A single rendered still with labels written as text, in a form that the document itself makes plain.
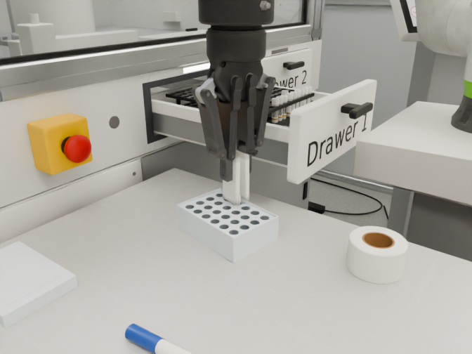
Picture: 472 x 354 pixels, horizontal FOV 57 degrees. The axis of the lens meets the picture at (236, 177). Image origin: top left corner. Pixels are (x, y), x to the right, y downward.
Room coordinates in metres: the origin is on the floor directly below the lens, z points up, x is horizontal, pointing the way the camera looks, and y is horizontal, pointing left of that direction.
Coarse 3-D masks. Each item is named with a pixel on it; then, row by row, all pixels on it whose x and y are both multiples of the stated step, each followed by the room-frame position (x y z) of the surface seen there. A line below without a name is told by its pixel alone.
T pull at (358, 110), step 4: (348, 104) 0.69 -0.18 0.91; (352, 104) 0.69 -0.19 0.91; (356, 104) 0.69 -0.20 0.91; (364, 104) 0.68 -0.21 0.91; (368, 104) 0.68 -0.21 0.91; (372, 104) 0.69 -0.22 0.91; (344, 108) 0.67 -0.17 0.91; (348, 108) 0.67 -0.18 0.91; (352, 108) 0.67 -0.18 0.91; (356, 108) 0.66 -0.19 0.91; (360, 108) 0.66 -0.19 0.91; (364, 108) 0.67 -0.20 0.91; (368, 108) 0.68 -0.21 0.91; (372, 108) 0.70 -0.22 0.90; (344, 112) 0.67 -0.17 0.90; (348, 112) 0.67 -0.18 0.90; (352, 112) 0.64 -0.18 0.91; (356, 112) 0.64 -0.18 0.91; (360, 112) 0.65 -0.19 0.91; (364, 112) 0.67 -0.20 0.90; (352, 116) 0.64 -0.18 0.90; (356, 116) 0.64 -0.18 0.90; (360, 116) 0.66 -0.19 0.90
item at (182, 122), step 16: (160, 96) 0.85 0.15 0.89; (320, 96) 0.84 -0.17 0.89; (160, 112) 0.77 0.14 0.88; (176, 112) 0.74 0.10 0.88; (192, 112) 0.72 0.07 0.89; (160, 128) 0.77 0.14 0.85; (176, 128) 0.74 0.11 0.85; (192, 128) 0.72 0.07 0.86; (272, 128) 0.62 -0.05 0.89; (288, 128) 0.61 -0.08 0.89; (272, 144) 0.62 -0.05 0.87; (288, 144) 0.60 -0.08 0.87; (272, 160) 0.62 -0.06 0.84
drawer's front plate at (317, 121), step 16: (368, 80) 0.80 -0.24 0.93; (336, 96) 0.67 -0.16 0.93; (352, 96) 0.72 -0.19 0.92; (368, 96) 0.78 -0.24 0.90; (304, 112) 0.58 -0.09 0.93; (320, 112) 0.62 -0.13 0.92; (336, 112) 0.67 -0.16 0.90; (368, 112) 0.78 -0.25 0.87; (304, 128) 0.58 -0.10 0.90; (320, 128) 0.63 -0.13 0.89; (336, 128) 0.67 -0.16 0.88; (352, 128) 0.73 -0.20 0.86; (368, 128) 0.79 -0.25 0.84; (304, 144) 0.59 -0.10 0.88; (320, 144) 0.63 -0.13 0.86; (352, 144) 0.73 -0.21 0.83; (288, 160) 0.58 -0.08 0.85; (304, 160) 0.59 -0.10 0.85; (320, 160) 0.63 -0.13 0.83; (288, 176) 0.58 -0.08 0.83; (304, 176) 0.59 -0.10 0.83
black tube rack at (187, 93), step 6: (180, 90) 0.84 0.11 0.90; (186, 90) 0.85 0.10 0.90; (276, 90) 0.84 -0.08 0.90; (282, 90) 0.84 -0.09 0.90; (288, 90) 0.84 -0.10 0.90; (294, 90) 0.84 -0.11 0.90; (168, 96) 0.81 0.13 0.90; (174, 96) 0.80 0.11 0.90; (180, 96) 0.79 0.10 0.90; (186, 96) 0.80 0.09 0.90; (192, 96) 0.79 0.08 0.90; (270, 96) 0.79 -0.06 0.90; (276, 96) 0.80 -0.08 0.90; (180, 102) 0.81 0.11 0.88; (192, 102) 0.77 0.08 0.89; (270, 102) 0.75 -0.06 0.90; (198, 108) 0.82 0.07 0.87; (270, 114) 0.77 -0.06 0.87; (270, 120) 0.73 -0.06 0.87; (282, 120) 0.73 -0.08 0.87; (288, 120) 0.74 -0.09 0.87
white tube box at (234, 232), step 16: (208, 192) 0.59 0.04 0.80; (176, 208) 0.55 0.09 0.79; (192, 208) 0.56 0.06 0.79; (208, 208) 0.56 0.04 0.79; (224, 208) 0.56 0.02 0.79; (240, 208) 0.55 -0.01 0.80; (256, 208) 0.55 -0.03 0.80; (192, 224) 0.53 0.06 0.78; (208, 224) 0.50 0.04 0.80; (224, 224) 0.50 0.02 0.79; (240, 224) 0.50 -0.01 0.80; (256, 224) 0.51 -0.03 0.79; (272, 224) 0.51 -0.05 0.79; (208, 240) 0.50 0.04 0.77; (224, 240) 0.48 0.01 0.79; (240, 240) 0.47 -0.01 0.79; (256, 240) 0.49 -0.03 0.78; (272, 240) 0.51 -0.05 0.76; (224, 256) 0.48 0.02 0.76; (240, 256) 0.47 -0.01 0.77
